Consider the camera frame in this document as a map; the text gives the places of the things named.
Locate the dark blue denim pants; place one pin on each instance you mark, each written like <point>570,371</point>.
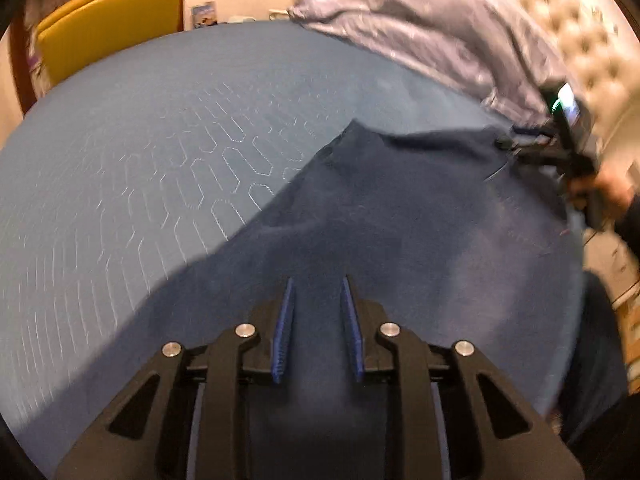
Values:
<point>400,200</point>

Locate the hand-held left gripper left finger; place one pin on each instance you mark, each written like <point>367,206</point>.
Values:
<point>283,330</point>

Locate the yellow armchair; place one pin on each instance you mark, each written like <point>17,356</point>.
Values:
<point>110,30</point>

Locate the small wall picture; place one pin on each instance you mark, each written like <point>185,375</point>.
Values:
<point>204,14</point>

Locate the blue quilted bed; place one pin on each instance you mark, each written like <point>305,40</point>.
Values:
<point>125,160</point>

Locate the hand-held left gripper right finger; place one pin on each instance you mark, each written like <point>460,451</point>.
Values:
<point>351,330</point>

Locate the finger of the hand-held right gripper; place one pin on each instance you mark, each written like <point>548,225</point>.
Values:
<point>525,152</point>
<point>532,133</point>

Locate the beige tufted headboard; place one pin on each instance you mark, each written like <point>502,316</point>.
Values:
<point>590,25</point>

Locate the person's right hand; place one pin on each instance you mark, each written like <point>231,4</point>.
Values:
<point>610,185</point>

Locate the person's dark trouser leg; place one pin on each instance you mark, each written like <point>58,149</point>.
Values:
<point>595,360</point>

